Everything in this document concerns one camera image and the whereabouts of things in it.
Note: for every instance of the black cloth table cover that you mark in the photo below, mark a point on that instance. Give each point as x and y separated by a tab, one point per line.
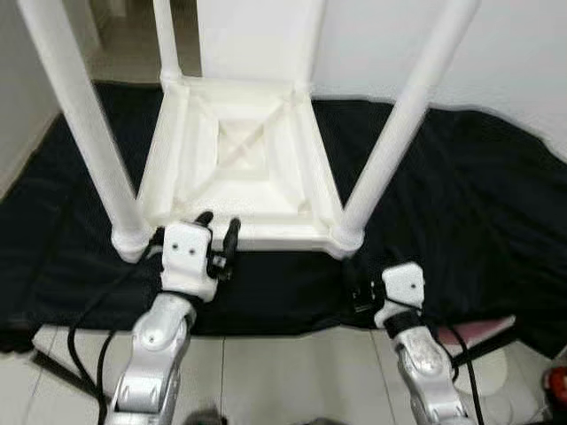
461	195

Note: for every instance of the white plastic children table top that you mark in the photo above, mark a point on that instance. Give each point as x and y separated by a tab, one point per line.
239	159

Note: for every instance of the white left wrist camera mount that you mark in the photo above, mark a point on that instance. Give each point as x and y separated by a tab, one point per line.
186	257

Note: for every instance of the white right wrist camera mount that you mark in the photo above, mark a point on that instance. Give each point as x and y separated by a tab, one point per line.
403	288

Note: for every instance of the pink plastic piece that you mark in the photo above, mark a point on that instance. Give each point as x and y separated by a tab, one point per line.
487	328

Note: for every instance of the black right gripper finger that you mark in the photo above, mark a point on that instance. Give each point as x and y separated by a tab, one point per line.
349	270

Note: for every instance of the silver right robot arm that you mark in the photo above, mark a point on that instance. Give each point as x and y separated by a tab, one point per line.
425	372

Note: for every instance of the black metal rod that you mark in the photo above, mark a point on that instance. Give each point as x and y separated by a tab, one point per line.
66	372

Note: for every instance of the grey robot left leg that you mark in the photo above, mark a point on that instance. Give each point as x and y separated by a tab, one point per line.
202	416

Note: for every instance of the grey robot leg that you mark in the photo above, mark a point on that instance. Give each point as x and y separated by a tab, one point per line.
323	421
202	416

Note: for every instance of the grey metal pole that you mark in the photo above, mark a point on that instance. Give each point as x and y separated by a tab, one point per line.
487	345

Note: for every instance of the white round floor base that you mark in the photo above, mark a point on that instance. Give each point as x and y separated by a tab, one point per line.
492	367

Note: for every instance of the grey robot right leg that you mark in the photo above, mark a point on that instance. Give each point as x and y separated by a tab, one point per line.
323	421

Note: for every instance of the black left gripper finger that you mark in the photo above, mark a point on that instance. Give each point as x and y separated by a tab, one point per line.
204	219
231	239

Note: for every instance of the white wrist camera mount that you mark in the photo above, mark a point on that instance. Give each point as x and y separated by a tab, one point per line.
403	288
186	257

